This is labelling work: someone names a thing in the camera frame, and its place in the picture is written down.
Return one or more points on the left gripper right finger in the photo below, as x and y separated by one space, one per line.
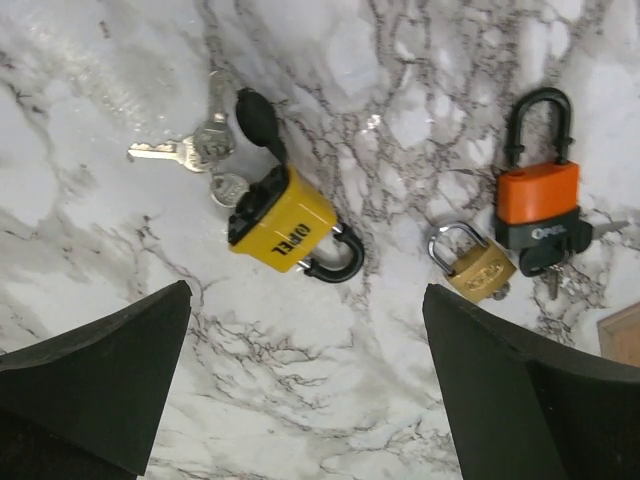
521 406

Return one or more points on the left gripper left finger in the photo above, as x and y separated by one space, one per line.
87 404

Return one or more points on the brass padlock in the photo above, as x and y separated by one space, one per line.
480 272

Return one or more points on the yellow padlock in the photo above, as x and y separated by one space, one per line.
282 217

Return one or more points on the silver key bunch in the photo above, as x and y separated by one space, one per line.
206 148

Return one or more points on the wooden board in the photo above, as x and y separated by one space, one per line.
619 336

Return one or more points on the orange padlock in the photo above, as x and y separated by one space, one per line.
538 203

